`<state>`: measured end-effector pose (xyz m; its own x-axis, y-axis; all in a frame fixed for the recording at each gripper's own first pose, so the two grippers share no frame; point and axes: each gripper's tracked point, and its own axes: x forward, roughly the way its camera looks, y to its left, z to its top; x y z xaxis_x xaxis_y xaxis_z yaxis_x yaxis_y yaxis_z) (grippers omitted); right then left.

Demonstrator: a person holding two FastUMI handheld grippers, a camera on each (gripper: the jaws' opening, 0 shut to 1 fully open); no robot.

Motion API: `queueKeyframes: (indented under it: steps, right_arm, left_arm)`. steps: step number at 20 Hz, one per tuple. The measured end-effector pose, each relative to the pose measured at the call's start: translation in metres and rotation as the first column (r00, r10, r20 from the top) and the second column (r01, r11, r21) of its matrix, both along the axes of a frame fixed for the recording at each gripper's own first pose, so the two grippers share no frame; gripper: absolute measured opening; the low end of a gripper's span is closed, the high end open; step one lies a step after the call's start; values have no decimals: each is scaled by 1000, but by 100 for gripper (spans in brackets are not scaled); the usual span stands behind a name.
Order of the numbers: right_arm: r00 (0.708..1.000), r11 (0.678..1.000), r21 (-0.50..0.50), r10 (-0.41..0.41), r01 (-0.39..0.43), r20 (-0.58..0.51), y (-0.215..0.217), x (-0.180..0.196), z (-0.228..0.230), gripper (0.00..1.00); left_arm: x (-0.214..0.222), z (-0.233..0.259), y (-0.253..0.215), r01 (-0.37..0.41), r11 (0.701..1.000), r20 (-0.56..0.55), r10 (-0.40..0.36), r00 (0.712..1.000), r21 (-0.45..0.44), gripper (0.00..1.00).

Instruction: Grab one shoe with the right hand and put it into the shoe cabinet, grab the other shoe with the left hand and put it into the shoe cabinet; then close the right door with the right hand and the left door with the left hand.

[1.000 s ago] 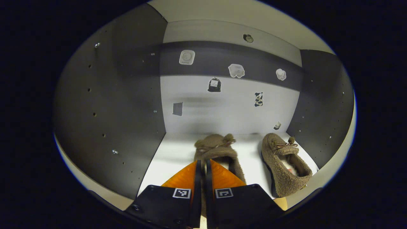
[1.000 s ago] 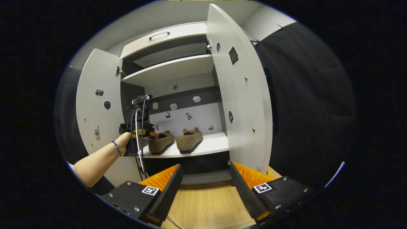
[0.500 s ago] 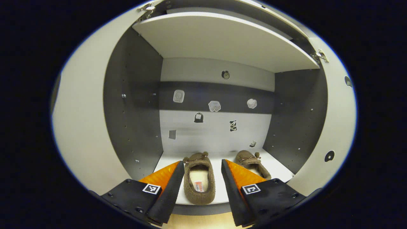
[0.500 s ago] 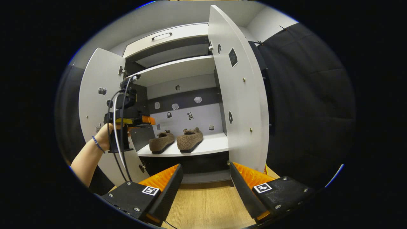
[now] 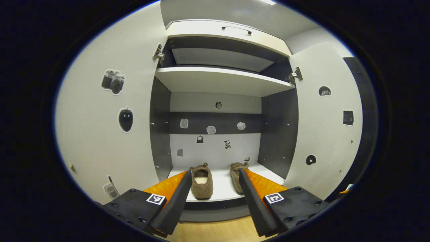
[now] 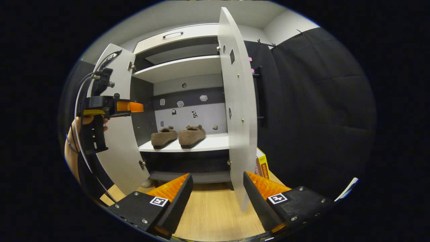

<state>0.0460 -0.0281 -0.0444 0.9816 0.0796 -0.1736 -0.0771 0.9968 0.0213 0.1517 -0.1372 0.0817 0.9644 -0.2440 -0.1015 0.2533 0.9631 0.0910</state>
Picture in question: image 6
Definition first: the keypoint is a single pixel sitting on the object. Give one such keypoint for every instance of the white shoe cabinet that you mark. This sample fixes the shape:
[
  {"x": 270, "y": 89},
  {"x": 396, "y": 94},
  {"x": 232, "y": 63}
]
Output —
[{"x": 188, "y": 67}]

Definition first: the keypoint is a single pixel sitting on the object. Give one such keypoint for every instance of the white cabinet door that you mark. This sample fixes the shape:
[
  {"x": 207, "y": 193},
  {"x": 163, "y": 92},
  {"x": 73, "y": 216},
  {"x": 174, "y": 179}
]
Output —
[
  {"x": 240, "y": 101},
  {"x": 121, "y": 144}
]

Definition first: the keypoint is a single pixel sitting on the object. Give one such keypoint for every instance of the orange and white carton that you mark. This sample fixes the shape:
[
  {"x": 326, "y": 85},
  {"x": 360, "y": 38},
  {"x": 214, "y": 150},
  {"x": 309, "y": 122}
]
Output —
[{"x": 263, "y": 166}]

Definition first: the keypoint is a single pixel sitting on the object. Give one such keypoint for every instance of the black backdrop cloth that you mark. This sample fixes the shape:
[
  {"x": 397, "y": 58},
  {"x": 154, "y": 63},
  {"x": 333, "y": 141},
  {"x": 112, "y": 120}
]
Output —
[{"x": 319, "y": 117}]

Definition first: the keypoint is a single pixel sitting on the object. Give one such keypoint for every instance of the brown fuzzy shoe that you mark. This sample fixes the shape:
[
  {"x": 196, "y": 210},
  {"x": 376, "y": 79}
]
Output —
[
  {"x": 191, "y": 135},
  {"x": 164, "y": 137}
]

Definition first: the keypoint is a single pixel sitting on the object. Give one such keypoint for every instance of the white cabinet drawer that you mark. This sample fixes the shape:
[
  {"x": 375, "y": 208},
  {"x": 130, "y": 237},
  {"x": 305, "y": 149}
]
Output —
[{"x": 201, "y": 32}]

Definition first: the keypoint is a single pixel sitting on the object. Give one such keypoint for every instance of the white object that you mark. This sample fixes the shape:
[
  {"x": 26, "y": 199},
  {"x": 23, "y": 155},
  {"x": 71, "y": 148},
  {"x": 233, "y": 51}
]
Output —
[{"x": 147, "y": 183}]

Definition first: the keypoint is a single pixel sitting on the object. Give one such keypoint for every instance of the white paper sheet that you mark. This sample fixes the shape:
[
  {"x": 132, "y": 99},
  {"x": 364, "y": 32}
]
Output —
[{"x": 347, "y": 189}]

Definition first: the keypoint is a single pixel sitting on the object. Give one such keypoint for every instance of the metal door hinge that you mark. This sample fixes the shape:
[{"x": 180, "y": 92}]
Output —
[
  {"x": 131, "y": 66},
  {"x": 142, "y": 164}
]

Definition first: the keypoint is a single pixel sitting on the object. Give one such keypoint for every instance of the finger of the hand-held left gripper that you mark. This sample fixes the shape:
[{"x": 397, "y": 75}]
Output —
[{"x": 131, "y": 107}]

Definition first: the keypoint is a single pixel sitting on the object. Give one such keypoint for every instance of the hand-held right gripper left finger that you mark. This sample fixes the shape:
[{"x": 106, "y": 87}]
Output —
[{"x": 176, "y": 205}]

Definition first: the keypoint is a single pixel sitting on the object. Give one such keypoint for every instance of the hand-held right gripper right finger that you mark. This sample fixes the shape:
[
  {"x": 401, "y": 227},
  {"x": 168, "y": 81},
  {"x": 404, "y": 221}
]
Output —
[{"x": 258, "y": 205}]

